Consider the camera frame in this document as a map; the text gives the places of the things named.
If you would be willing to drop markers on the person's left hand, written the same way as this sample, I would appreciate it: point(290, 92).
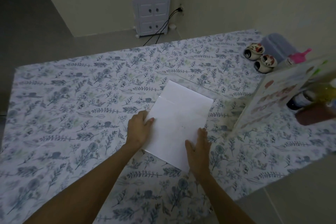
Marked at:
point(136, 130)

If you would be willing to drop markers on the person's right hand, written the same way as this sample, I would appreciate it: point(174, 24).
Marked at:
point(200, 157)

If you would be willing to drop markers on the person's left thumb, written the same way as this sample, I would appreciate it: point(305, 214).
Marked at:
point(150, 122)

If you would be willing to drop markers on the person's right thumb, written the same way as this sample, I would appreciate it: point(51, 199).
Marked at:
point(190, 146)

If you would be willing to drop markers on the white paper sheet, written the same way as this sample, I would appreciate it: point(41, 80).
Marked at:
point(178, 116)

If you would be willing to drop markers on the person's right forearm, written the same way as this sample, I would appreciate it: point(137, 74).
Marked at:
point(223, 200)

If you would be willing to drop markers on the person's left forearm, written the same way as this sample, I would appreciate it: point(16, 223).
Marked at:
point(86, 187)

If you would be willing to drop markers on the floral blue leaf tablecloth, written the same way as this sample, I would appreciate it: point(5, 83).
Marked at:
point(78, 116)

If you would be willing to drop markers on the small white round object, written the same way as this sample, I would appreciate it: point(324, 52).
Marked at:
point(172, 26)

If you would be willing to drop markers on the painted white ceramic cup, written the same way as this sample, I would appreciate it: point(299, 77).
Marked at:
point(253, 51)
point(265, 63)

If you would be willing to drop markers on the dark glass bottle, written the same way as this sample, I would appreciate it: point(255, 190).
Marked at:
point(299, 100)

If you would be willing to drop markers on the white drawer cabinet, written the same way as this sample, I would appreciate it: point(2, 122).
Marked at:
point(153, 0)

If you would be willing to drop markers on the brown box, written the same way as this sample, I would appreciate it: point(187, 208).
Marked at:
point(315, 115)

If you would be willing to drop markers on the translucent plastic container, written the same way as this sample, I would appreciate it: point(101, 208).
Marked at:
point(278, 45)

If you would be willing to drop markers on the pink capped bottle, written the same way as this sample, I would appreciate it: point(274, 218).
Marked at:
point(298, 57)

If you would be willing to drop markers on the yellow green bottle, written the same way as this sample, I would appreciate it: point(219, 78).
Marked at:
point(324, 91)

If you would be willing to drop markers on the white wall socket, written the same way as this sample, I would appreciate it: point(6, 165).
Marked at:
point(181, 10)

